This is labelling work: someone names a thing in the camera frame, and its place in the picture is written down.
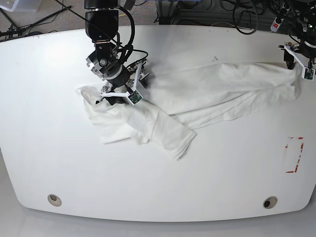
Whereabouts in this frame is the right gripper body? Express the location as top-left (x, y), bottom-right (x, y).
top-left (86, 50), bottom-right (148, 94)

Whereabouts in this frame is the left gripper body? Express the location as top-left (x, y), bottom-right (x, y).
top-left (278, 37), bottom-right (316, 65)

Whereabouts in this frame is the white printed T-shirt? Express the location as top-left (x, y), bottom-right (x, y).
top-left (77, 63), bottom-right (302, 159)

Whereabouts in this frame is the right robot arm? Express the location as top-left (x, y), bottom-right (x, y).
top-left (84, 0), bottom-right (149, 105)

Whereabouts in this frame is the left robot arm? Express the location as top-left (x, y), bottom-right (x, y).
top-left (267, 0), bottom-right (316, 69)

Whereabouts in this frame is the white power strip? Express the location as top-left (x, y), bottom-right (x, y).
top-left (270, 0), bottom-right (290, 33)

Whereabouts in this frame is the red tape rectangle marking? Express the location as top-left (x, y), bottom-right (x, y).
top-left (283, 137), bottom-right (304, 174)

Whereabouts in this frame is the clear plastic storage box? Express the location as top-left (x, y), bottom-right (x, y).
top-left (0, 0), bottom-right (42, 12)

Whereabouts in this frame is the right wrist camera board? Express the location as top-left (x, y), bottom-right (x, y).
top-left (127, 90), bottom-right (143, 106)

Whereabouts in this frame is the left table cable grommet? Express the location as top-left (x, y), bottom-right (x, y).
top-left (47, 194), bottom-right (62, 207)

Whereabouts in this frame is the table cable grommet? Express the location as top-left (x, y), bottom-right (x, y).
top-left (263, 197), bottom-right (277, 209)
top-left (47, 194), bottom-right (62, 207)

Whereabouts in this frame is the right table cable grommet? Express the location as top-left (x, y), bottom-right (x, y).
top-left (263, 197), bottom-right (277, 209)

